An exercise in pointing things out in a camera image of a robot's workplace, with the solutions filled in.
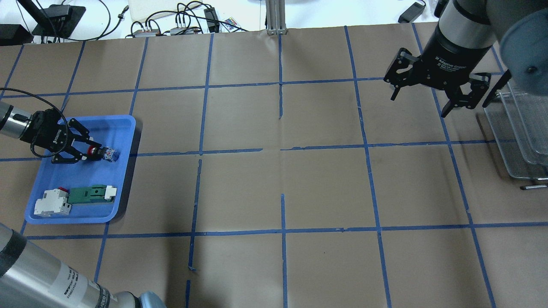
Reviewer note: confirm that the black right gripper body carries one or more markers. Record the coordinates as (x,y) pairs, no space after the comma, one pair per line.
(454,57)

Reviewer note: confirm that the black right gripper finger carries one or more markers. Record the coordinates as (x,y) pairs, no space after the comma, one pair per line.
(462,93)
(403,71)

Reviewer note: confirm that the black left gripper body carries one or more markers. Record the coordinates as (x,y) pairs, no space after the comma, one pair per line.
(44,131)

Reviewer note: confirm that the red push button switch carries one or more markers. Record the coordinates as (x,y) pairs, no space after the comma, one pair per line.
(108,154)

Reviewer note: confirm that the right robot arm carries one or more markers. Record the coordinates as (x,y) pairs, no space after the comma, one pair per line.
(465,31)

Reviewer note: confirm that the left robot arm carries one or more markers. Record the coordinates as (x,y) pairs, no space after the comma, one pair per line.
(33,278)

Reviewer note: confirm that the metal mesh shelf rack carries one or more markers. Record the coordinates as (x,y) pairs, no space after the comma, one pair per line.
(518,121)

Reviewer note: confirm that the blue plastic tray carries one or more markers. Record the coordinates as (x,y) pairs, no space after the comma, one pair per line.
(113,131)

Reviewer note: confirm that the white circuit breaker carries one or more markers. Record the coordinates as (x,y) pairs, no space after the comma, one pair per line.
(53,202)

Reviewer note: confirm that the green terminal block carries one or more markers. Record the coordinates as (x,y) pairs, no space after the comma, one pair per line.
(96,194)

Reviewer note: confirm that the black power adapter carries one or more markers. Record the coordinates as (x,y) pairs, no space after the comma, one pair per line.
(412,12)

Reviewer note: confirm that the black box left edge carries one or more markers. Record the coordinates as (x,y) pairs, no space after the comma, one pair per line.
(14,34)

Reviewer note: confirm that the grey usb hub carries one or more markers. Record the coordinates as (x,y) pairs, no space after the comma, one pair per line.
(177,31)
(147,33)

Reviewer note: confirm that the colourful remote control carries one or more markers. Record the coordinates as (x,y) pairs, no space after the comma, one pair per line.
(230,24)

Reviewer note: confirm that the black camera stand base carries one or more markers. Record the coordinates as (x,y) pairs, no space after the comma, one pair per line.
(56,20)

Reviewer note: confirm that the aluminium frame post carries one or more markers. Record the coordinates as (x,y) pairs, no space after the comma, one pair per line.
(275,17)

